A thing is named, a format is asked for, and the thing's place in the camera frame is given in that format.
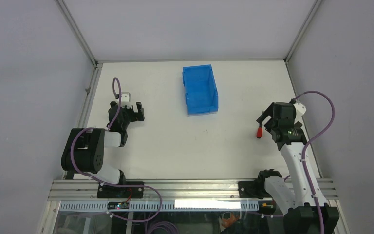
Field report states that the blue plastic bin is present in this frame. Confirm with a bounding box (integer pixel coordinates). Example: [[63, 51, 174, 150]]
[[182, 64, 219, 115]]

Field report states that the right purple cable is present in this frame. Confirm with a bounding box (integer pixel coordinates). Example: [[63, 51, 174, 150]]
[[283, 91, 336, 234]]

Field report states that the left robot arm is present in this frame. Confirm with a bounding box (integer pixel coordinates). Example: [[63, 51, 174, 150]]
[[61, 101, 145, 199]]

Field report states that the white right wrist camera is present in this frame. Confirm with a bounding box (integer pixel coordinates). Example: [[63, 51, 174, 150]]
[[294, 102, 307, 117]]

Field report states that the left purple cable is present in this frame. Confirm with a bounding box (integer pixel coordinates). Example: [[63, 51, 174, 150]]
[[70, 77, 180, 234]]

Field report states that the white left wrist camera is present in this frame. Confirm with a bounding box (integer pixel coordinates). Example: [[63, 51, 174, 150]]
[[120, 92, 131, 103]]

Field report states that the purple cable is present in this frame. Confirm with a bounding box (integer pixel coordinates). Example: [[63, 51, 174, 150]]
[[283, 91, 336, 234], [70, 77, 180, 234]]

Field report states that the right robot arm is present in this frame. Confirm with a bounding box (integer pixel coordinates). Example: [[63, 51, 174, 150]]
[[238, 101, 340, 234]]

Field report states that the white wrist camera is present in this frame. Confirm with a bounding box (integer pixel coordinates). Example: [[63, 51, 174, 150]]
[[120, 92, 131, 103], [294, 102, 307, 117]]

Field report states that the white slotted cable duct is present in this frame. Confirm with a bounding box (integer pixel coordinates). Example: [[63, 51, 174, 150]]
[[60, 199, 272, 213]]

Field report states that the red handled screwdriver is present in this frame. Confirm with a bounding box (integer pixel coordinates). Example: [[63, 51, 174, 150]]
[[256, 122, 263, 139]]

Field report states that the aluminium frame rail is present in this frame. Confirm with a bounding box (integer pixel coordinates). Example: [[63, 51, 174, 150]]
[[47, 179, 338, 201]]

